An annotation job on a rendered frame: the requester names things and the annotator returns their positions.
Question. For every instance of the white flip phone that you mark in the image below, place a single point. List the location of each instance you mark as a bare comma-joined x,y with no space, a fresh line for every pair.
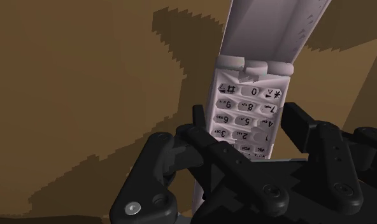
253,77

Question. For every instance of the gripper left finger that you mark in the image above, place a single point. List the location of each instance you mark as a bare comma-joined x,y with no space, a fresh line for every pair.
207,155

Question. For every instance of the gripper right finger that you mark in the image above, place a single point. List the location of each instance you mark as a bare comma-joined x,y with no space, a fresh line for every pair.
334,155

